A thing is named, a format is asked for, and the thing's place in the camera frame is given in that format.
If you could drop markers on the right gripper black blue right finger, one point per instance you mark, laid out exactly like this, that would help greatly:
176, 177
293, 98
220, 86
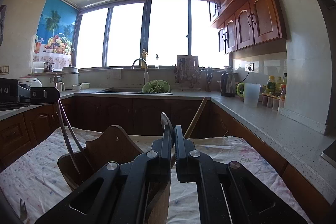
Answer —
228, 193

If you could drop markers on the light wooden chopstick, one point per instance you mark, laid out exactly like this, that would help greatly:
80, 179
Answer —
190, 128

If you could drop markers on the white rice cooker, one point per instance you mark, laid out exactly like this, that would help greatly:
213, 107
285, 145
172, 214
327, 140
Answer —
30, 81

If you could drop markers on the small white blender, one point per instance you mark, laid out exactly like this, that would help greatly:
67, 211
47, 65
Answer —
58, 83

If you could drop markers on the green vegetable colander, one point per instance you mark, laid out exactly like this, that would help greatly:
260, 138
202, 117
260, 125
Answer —
156, 86

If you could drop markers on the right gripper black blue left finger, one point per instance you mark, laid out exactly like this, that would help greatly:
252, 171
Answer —
116, 193

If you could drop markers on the wooden utensil holder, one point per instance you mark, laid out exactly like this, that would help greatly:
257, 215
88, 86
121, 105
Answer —
113, 145

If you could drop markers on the wooden wall cabinets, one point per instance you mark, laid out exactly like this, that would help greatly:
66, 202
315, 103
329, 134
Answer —
244, 1

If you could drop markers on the chrome sink faucet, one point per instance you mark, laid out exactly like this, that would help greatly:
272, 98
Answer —
142, 65

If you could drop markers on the steel spoon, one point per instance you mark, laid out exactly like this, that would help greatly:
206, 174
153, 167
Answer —
165, 121

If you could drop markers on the dark fork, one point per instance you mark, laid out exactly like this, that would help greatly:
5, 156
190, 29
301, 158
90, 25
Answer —
67, 123

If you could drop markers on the fruit poster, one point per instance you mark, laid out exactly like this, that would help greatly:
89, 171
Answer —
55, 34

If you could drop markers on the white steamer pot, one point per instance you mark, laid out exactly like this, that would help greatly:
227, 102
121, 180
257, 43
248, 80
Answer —
70, 76

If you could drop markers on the black electric kettle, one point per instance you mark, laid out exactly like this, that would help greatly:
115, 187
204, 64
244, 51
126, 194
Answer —
227, 85

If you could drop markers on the knife rack with board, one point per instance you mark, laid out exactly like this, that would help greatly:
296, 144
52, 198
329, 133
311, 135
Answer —
187, 69

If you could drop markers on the silver fork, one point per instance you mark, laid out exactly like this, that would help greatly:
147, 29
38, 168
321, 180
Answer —
23, 210

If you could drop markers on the white floral tablecloth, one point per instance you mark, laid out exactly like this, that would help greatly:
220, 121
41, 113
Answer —
36, 178

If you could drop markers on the white plastic jug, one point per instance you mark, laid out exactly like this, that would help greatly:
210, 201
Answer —
249, 92

